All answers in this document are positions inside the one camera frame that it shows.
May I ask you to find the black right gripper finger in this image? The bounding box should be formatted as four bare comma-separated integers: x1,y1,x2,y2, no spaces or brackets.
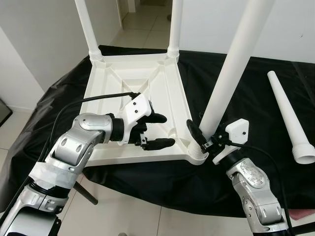
187,120,206,148

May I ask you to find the white plastic tabletop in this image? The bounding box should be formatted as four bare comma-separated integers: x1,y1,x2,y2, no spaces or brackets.
81,52,210,165

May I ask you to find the black tablecloth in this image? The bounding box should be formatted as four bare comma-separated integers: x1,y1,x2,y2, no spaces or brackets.
0,45,315,217

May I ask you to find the black metal table leg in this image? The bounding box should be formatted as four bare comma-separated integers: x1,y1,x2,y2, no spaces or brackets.
283,221,315,236
74,181,99,205

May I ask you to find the dark grey bin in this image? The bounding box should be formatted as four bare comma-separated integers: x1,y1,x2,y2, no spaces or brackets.
0,98,13,124

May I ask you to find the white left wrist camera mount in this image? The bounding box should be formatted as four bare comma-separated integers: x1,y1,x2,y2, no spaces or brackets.
118,93,151,146

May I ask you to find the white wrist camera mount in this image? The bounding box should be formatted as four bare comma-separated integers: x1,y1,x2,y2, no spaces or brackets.
118,93,151,146
213,119,250,164

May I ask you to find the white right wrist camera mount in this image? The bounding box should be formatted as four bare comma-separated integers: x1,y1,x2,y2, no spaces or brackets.
213,119,250,164

